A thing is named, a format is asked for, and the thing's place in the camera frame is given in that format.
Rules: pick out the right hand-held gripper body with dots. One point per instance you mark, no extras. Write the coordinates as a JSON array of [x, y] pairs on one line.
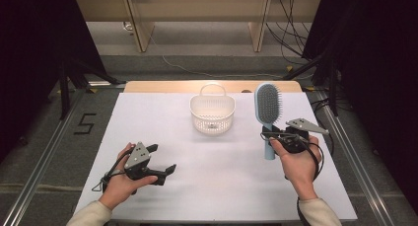
[[295, 140]]

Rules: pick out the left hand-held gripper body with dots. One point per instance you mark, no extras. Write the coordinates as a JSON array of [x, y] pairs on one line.
[[138, 158]]

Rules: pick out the light blue hairbrush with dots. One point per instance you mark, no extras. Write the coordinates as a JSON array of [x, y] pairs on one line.
[[267, 102]]

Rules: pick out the white slotted plastic basket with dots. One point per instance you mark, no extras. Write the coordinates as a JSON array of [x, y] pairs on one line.
[[212, 114]]

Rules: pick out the person's right hand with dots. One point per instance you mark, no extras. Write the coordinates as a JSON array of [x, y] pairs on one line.
[[299, 170]]

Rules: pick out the person's left hand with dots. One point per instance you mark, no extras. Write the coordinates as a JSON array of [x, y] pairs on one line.
[[118, 186]]

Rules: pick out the light wooden table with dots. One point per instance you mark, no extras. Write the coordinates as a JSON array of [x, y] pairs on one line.
[[171, 87]]

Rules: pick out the black tripod stand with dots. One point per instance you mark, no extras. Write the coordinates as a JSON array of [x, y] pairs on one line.
[[333, 88], [65, 88]]

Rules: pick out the dark curtain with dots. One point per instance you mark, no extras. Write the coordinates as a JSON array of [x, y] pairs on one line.
[[378, 71], [33, 55]]

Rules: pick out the beige wooden desk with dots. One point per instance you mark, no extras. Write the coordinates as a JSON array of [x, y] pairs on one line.
[[197, 9]]

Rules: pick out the aluminium floor rail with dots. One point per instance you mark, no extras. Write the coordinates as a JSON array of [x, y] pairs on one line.
[[355, 160], [42, 160]]

